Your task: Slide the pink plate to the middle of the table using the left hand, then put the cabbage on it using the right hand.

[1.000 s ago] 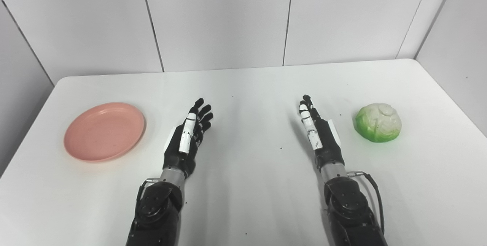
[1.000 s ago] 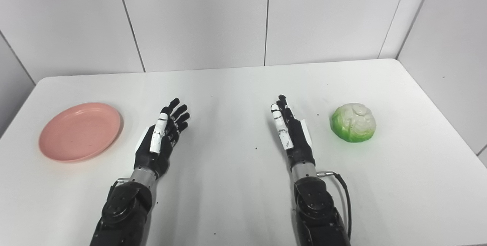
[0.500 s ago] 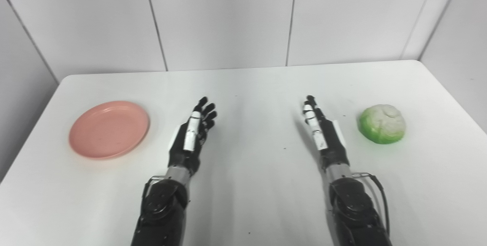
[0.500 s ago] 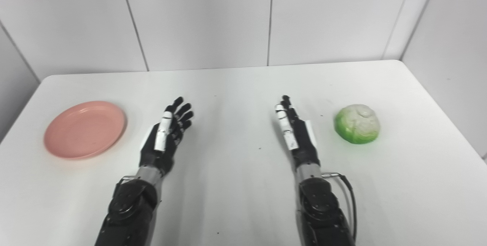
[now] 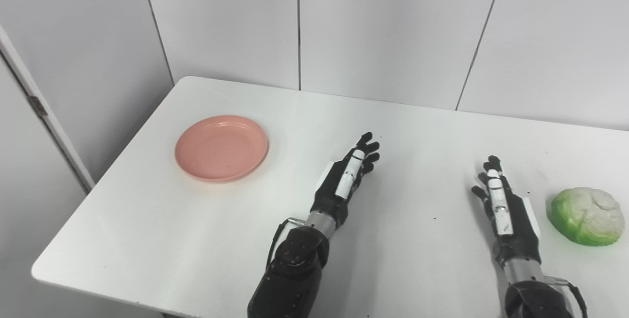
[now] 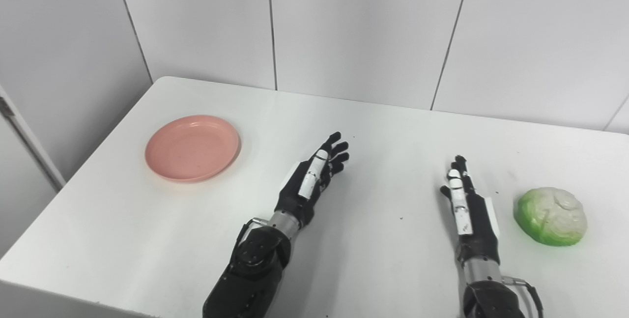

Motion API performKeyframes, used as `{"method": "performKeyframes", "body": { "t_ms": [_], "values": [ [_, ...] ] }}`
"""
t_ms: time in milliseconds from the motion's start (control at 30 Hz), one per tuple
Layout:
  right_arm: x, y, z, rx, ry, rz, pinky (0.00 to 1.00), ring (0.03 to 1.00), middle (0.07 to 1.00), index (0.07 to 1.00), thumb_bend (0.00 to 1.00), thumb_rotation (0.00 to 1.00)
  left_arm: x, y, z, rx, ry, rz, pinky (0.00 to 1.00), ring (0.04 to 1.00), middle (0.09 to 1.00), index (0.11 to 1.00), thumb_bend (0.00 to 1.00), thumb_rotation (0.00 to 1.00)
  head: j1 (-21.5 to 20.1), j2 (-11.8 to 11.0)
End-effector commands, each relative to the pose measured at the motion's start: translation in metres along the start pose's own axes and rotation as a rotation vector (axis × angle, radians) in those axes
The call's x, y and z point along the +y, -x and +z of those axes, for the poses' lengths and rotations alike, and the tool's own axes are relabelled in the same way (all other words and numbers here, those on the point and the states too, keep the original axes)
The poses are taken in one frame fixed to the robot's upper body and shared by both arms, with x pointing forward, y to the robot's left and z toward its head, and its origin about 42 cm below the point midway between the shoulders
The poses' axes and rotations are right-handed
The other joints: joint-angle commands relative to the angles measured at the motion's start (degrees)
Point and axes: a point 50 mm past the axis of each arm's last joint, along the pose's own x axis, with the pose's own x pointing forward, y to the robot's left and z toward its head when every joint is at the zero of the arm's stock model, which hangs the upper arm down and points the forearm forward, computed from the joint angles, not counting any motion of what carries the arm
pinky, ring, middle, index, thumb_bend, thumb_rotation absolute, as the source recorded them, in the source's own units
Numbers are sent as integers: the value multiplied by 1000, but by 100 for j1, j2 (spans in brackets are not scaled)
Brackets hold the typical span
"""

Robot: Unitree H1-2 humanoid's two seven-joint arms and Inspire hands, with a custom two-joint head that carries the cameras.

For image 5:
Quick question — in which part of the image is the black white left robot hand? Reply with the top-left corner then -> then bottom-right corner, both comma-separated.
310,132 -> 381,228

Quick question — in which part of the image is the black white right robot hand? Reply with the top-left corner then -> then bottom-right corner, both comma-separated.
471,155 -> 543,267

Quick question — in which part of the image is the green white cabbage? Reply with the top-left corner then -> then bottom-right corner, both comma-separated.
549,187 -> 626,247

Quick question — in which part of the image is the pink round plate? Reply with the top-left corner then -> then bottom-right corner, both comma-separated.
174,115 -> 270,183

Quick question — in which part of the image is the metal door hinge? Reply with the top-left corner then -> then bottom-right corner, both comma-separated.
28,95 -> 49,116

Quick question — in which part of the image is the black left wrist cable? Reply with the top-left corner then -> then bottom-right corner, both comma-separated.
265,217 -> 308,272

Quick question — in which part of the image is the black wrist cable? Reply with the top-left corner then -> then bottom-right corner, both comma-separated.
265,217 -> 308,272
545,276 -> 588,318

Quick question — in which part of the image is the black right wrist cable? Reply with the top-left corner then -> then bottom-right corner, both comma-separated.
545,276 -> 588,318

